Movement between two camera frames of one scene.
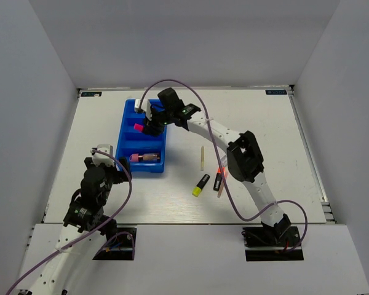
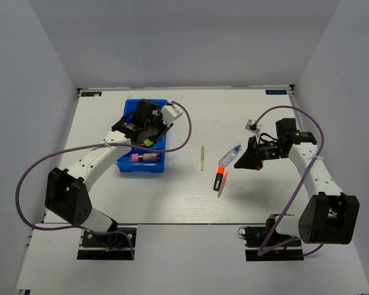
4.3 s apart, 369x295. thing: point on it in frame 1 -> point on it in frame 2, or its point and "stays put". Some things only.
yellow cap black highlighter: x=197 y=190 -> x=147 y=142
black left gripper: x=120 y=176 -> x=163 y=126
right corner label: x=276 y=92 stays put
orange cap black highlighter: x=218 y=178 stays put
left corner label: x=91 y=94 stays put
